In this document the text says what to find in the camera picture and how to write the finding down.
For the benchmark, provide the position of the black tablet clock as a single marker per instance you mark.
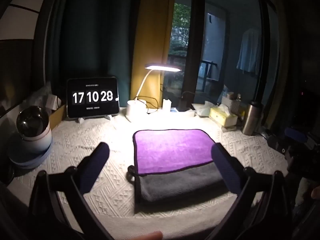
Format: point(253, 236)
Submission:
point(92, 97)

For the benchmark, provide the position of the white patterned tablecloth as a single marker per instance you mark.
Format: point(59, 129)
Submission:
point(115, 185)

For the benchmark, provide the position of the purple towel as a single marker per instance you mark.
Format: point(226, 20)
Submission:
point(172, 150)

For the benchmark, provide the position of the person's left hand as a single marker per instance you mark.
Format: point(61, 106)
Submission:
point(147, 236)

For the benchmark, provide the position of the woven storage basket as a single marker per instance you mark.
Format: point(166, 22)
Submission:
point(232, 103)

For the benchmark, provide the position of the white round pot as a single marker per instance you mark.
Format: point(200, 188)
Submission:
point(40, 142)

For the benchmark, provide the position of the yellow tissue box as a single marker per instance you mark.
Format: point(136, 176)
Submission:
point(223, 118)

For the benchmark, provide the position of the small white box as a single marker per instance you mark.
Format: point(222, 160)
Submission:
point(53, 102)

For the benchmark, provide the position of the yellow curtain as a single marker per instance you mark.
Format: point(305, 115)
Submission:
point(152, 30)

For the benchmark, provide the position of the white tissue pack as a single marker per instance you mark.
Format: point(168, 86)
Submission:
point(203, 108)

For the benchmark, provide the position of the balcony drying rack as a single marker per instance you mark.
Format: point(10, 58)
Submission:
point(210, 72)

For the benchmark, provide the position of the grey towel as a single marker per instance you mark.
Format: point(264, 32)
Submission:
point(180, 185)

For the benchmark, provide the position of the white tablet stand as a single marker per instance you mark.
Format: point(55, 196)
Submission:
point(81, 120)

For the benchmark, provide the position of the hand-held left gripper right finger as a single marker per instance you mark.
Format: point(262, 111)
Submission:
point(226, 168)

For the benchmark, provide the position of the steel thermos bottle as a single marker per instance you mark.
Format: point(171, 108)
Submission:
point(251, 118)

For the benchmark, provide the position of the hanging light shirt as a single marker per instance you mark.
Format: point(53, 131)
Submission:
point(248, 52)

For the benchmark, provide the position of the dark green curtain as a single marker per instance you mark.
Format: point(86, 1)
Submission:
point(95, 30)

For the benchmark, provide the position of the person's right hand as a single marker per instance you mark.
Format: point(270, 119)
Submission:
point(316, 192)

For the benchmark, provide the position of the small white charger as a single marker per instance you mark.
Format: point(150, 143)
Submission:
point(166, 104)

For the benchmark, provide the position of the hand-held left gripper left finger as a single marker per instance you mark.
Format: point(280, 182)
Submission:
point(96, 163)

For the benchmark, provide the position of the steel bowl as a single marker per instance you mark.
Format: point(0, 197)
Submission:
point(31, 122)

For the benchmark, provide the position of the dark desk container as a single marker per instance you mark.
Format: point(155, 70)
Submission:
point(184, 102)

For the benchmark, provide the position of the white desk lamp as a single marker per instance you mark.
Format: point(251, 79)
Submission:
point(136, 110)

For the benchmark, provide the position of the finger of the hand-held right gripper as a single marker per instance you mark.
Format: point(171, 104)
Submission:
point(296, 133)

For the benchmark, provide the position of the cardboard box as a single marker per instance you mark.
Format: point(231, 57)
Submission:
point(57, 117)

